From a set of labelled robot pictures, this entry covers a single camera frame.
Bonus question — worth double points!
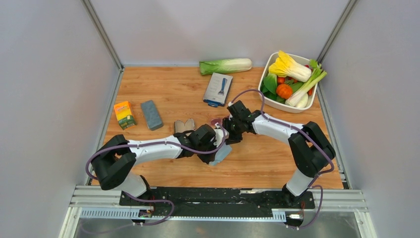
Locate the pink transparent sunglasses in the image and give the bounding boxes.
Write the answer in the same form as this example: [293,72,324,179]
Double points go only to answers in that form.
[210,118,222,126]

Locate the newspaper print pouch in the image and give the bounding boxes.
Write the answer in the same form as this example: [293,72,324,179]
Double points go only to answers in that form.
[174,119,196,133]

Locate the grey glasses case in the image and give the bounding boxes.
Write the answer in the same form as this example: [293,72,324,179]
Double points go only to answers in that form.
[141,100,163,131]

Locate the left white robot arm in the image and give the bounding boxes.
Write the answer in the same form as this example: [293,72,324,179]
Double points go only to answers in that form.
[88,124,229,190]

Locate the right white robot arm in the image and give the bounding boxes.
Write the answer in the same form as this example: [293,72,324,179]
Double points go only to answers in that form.
[222,101,336,208]

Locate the white rectangular tray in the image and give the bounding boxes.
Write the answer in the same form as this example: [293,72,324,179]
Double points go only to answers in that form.
[258,52,318,114]

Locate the grey razor package box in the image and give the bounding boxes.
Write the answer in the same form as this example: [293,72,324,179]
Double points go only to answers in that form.
[203,73,233,108]

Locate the green leafy vegetable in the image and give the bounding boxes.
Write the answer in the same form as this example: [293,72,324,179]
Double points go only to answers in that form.
[260,73,278,101]

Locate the small orange pumpkin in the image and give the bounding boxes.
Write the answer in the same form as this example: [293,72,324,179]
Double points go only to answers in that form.
[276,83,293,100]

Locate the green white napa cabbage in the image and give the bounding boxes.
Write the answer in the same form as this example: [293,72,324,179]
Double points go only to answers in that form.
[199,58,253,75]

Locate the green white leek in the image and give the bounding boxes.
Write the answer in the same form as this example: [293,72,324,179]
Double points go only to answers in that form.
[285,59,327,108]

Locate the yellow white bok choy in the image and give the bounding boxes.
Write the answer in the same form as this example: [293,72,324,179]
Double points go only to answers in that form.
[268,51,312,82]

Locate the orange green carton box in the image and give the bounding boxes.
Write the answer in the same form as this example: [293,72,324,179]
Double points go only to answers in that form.
[113,101,137,130]

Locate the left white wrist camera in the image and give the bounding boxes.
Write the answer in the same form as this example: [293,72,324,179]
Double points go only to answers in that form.
[214,127,229,148]

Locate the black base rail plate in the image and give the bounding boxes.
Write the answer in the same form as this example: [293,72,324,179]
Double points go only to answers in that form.
[118,186,315,219]

